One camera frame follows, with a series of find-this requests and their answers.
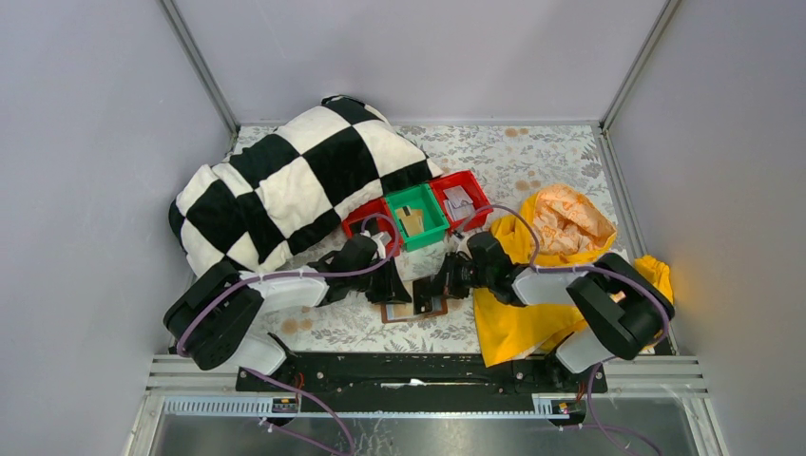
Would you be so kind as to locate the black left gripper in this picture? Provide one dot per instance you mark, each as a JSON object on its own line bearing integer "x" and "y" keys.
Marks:
{"x": 384, "y": 280}

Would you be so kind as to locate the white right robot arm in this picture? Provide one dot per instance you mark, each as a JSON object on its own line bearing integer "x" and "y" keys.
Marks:
{"x": 622, "y": 310}

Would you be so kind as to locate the left red plastic bin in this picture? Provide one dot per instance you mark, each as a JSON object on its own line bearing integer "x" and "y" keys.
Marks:
{"x": 371, "y": 218}

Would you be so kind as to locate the grey credit card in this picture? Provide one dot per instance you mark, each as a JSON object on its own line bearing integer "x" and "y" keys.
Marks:
{"x": 422, "y": 296}

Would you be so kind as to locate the gold cards in green bin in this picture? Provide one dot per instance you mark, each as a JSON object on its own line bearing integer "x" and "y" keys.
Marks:
{"x": 411, "y": 219}

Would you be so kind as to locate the white cards in red bin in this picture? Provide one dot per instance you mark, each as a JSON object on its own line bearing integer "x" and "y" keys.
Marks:
{"x": 458, "y": 203}

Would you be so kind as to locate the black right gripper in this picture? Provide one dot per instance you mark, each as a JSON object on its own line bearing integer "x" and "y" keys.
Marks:
{"x": 445, "y": 280}

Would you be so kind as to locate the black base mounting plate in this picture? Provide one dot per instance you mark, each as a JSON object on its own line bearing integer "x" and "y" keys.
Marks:
{"x": 430, "y": 382}

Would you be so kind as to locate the green plastic bin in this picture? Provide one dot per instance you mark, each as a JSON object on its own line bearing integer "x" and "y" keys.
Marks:
{"x": 435, "y": 222}

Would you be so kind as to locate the red plastic bin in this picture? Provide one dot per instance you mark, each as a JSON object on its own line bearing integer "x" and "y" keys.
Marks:
{"x": 480, "y": 201}
{"x": 371, "y": 218}

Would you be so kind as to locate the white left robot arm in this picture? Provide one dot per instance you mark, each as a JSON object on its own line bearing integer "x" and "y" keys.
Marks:
{"x": 211, "y": 320}

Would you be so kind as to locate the black white checkered blanket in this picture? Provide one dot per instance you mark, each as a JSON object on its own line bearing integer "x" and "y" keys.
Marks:
{"x": 267, "y": 202}

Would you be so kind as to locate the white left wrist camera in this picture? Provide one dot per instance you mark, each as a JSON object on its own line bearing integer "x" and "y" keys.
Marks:
{"x": 381, "y": 240}

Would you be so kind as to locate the right red plastic bin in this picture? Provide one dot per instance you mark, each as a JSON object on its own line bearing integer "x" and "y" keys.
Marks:
{"x": 480, "y": 201}

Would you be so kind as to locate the yellow raincoat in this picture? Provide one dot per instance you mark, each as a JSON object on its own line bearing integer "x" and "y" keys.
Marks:
{"x": 570, "y": 230}

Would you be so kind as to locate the floral table mat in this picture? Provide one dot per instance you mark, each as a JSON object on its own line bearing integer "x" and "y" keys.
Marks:
{"x": 510, "y": 164}

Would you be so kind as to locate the brown leather card holder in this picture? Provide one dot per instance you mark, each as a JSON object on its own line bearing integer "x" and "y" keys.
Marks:
{"x": 412, "y": 308}

